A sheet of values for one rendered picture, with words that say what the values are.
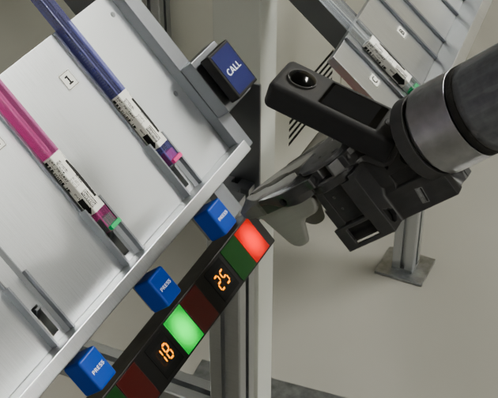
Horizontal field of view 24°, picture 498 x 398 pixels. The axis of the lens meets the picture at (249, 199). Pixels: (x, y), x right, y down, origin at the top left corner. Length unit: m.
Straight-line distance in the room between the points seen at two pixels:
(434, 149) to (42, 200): 0.32
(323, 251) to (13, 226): 1.27
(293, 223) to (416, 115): 0.18
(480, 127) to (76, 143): 0.35
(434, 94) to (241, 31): 0.49
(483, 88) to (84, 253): 0.35
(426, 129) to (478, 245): 1.32
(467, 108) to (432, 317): 1.19
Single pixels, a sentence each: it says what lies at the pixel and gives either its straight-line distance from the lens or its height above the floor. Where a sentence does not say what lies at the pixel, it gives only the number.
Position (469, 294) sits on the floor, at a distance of 2.09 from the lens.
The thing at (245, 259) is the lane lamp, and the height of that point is 0.65.
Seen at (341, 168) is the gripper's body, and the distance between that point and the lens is 0.94.
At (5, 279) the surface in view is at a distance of 0.91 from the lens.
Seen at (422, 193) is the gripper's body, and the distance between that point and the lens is 0.94.
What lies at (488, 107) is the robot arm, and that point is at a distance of 0.86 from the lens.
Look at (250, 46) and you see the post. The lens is 1.34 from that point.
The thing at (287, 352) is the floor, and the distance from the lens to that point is 1.94.
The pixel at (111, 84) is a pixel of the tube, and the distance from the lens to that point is 1.04.
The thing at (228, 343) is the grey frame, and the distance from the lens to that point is 1.32.
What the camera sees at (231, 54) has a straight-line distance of 1.12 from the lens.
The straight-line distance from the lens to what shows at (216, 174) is 1.07.
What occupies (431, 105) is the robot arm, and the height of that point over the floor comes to 0.89.
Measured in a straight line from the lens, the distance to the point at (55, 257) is 0.95.
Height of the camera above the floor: 1.35
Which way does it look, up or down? 36 degrees down
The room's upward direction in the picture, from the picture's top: straight up
